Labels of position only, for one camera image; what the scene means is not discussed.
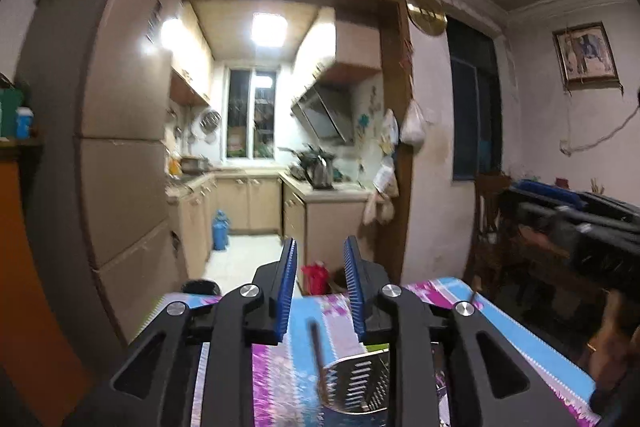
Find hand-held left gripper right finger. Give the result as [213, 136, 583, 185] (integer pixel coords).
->
[342, 235, 601, 427]

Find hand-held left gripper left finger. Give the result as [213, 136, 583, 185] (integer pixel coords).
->
[62, 237, 301, 427]

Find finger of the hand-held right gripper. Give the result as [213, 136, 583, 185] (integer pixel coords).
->
[515, 201, 566, 233]
[512, 179, 588, 208]

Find brown wooden chopstick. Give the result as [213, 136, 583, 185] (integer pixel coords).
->
[307, 321, 331, 405]

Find metal slotted spatula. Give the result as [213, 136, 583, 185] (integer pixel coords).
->
[320, 347, 393, 415]

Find person's right hand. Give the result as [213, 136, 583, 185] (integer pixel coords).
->
[587, 289, 640, 408]

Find red thermos flask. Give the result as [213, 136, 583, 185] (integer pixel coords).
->
[301, 262, 332, 295]

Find dark wooden chair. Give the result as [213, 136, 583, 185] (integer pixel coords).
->
[465, 172, 521, 293]

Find dark wooden side table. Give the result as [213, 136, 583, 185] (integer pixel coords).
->
[510, 227, 603, 338]

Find black round stool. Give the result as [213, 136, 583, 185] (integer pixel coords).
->
[181, 279, 222, 297]

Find blue water bottle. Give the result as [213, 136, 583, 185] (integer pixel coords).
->
[212, 208, 232, 252]

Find beige kitchen base cabinets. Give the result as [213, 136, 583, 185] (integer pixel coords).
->
[167, 172, 376, 280]

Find dark room window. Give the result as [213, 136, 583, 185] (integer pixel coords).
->
[446, 19, 503, 182]

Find hanging beige bags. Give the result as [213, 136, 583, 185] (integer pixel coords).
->
[362, 109, 401, 226]

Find steel electric kettle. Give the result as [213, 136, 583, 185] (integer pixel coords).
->
[306, 155, 335, 188]

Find floral striped tablecloth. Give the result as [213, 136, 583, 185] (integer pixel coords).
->
[135, 277, 601, 427]

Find hanging white plastic bag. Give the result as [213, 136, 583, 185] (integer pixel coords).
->
[400, 99, 427, 145]

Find metal range hood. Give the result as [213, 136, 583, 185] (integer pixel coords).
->
[291, 84, 356, 144]

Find kitchen window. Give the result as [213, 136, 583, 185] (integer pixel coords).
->
[227, 67, 278, 160]

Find hanging metal colander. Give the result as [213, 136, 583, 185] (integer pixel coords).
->
[200, 109, 222, 134]

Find brown refrigerator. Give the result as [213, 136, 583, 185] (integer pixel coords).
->
[15, 0, 187, 348]

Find orange wooden cabinet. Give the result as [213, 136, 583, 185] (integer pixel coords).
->
[0, 142, 96, 408]

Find square kitchen ceiling light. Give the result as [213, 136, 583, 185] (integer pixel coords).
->
[251, 13, 288, 48]

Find blue white cup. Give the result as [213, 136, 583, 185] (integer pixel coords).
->
[15, 107, 34, 140]

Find green plastic container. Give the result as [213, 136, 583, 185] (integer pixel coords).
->
[0, 87, 25, 140]

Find white wall cable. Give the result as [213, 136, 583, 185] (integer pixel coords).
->
[559, 104, 640, 155]

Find framed wall picture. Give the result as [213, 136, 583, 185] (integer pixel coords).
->
[552, 23, 621, 88]

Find round gold wall clock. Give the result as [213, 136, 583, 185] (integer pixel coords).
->
[407, 0, 447, 36]

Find beige kitchen wall cabinet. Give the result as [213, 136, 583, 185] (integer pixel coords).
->
[170, 0, 213, 105]
[292, 7, 383, 85]

